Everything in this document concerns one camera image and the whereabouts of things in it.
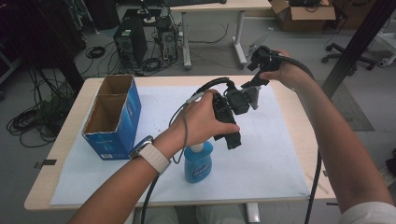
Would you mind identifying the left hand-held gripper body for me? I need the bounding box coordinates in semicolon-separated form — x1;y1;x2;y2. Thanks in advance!
212;83;262;151

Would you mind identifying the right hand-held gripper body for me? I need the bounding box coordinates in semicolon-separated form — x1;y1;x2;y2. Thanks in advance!
241;45;283;90

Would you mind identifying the person's right hand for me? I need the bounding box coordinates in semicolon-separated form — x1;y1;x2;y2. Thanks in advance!
259;49;314;93

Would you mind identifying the person's left hand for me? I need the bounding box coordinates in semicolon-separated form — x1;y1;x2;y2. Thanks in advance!
153;89;241;160

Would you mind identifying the brown cardboard box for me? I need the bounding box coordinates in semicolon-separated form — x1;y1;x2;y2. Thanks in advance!
268;0;337;33

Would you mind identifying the white table mat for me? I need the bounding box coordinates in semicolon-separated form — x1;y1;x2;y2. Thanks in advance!
49;83;311;206

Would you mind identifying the white desk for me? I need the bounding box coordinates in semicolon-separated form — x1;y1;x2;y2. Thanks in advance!
169;0;273;70

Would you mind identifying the blue plastic bottle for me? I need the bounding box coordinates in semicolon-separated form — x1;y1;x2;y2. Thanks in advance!
183;140;215;184

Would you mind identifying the black office chair base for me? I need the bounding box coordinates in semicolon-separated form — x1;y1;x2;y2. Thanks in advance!
321;42;378;72

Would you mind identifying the open computer tower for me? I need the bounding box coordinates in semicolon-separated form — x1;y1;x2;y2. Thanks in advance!
154;16;179;63

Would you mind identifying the black metal pole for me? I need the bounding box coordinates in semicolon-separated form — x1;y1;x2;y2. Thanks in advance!
320;0;396;100

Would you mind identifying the white table leg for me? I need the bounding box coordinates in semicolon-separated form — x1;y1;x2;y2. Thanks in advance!
245;203;262;224

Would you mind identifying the blue cardboard box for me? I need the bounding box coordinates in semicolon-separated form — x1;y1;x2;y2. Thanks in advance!
81;74;142;161

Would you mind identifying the black computer tower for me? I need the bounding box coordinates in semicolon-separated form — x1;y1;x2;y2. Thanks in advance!
112;16;149;70

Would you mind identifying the white sleeve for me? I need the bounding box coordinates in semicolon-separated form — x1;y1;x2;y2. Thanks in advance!
338;201;396;224

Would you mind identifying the dark curtain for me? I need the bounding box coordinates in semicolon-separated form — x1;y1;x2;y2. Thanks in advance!
0;0;86;94

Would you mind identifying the thick black left gripper cable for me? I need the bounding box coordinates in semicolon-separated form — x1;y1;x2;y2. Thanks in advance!
140;77;236;224

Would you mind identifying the thick black gripper cable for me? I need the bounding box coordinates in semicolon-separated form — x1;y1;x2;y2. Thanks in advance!
270;54;322;224
140;77;236;224

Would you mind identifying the thin grey cable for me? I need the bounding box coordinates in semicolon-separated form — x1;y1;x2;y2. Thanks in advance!
168;91;206;165

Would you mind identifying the white strap wristwatch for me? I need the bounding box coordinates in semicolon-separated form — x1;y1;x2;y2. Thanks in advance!
128;135;172;175

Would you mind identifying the thick black right gripper cable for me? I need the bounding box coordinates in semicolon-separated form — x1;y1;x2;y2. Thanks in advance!
270;54;322;224

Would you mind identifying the coiled black cable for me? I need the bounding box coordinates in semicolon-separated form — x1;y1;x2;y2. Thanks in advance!
85;45;106;60

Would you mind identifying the bundle of black floor cables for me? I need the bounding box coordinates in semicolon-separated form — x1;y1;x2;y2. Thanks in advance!
6;66;76;148

